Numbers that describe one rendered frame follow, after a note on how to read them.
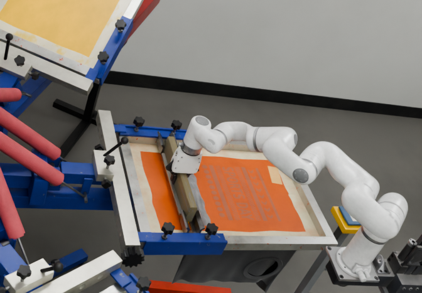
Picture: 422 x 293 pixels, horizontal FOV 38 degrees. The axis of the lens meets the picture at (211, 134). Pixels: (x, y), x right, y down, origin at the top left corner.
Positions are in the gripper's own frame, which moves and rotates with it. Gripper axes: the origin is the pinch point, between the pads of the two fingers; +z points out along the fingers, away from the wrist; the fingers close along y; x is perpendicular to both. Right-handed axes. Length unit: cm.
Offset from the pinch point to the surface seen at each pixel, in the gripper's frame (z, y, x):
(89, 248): 102, -7, 48
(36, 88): 9, -47, 59
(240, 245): 3.2, 17.8, -29.3
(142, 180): 6.1, -11.7, 4.1
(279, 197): 5.9, 45.5, -2.4
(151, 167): 6.1, -6.7, 11.4
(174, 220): 6.0, -3.5, -15.8
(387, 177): 101, 230, 117
